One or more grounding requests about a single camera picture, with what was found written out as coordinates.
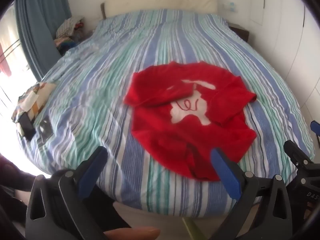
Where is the red sweater with white rabbit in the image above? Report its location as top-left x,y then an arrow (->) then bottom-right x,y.
124,61 -> 258,182

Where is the white wardrobe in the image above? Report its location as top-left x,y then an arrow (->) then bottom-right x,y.
250,0 -> 320,133

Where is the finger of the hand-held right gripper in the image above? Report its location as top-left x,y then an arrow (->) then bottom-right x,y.
284,139 -> 316,180
309,120 -> 320,144

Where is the cream padded headboard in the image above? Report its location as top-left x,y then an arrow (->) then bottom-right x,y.
100,0 -> 218,21

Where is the wall socket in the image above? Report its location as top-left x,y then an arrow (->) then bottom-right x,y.
222,1 -> 237,12

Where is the dark wooden nightstand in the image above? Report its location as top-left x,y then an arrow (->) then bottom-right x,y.
227,21 -> 250,43

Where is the striped blue green bedspread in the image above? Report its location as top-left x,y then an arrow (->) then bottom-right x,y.
15,9 -> 316,215

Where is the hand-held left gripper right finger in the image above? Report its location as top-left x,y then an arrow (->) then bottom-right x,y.
210,148 -> 293,240

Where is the patterned cushion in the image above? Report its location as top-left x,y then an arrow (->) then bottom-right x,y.
11,81 -> 58,136

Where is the pile of mixed clothes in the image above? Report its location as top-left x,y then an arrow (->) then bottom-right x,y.
53,15 -> 87,55

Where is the blue curtain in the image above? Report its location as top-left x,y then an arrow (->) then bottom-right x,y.
15,0 -> 73,81

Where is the person's left hand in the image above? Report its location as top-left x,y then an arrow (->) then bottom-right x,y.
103,226 -> 161,240

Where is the red hanging cloth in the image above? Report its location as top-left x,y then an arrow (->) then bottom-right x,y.
0,41 -> 12,77

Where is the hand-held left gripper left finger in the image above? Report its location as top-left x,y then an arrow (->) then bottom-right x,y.
25,146 -> 108,240

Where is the black phone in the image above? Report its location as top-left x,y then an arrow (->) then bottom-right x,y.
19,112 -> 36,141

